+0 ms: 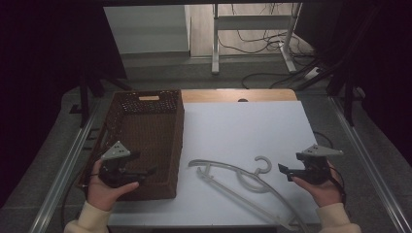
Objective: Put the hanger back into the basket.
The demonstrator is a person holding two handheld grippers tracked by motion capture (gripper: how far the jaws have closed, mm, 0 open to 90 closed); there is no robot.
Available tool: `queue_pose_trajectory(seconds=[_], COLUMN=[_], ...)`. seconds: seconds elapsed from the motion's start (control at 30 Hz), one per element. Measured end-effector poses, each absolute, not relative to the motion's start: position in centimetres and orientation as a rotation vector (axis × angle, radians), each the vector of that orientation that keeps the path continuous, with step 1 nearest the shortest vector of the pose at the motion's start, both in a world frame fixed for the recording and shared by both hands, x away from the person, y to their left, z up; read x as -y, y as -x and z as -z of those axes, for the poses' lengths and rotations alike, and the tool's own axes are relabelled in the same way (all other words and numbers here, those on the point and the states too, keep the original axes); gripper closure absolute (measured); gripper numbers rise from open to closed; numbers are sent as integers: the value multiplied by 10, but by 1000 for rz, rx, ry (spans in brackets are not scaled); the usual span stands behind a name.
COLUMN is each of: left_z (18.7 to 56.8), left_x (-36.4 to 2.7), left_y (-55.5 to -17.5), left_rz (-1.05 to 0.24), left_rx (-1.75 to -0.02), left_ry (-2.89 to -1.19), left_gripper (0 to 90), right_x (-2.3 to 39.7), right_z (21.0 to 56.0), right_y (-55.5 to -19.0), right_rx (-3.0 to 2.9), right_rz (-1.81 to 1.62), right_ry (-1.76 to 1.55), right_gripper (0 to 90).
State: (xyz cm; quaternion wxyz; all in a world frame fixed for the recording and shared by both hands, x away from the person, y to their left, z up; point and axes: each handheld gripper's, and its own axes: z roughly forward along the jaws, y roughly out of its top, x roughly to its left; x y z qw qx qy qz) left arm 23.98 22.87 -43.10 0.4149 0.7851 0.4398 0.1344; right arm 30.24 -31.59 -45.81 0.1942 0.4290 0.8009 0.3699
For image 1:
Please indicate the wooden table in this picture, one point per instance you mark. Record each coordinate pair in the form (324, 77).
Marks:
(226, 95)

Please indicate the person's right hand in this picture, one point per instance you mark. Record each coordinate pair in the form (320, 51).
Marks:
(324, 194)

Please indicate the black stand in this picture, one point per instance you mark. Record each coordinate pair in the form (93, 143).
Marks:
(346, 81)
(87, 93)

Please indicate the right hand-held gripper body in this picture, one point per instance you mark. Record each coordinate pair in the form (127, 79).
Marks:
(313, 168)

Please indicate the translucent white clothes hanger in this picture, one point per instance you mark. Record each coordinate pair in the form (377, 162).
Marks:
(226, 165)
(226, 191)

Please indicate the metal rail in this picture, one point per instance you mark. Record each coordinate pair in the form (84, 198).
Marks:
(369, 168)
(64, 174)

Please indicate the white power strip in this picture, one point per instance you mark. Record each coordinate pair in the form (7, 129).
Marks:
(312, 73)

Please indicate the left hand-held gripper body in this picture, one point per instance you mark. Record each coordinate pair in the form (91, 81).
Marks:
(114, 171)

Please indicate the white board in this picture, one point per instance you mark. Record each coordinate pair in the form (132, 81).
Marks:
(243, 132)

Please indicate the person's left hand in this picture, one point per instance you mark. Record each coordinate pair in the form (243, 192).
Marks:
(100, 194)

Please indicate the white cabinet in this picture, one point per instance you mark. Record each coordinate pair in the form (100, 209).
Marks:
(145, 29)

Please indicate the brown woven basket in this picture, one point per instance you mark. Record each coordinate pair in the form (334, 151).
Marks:
(152, 142)

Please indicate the white desk frame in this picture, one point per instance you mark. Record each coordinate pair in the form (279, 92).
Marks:
(252, 22)

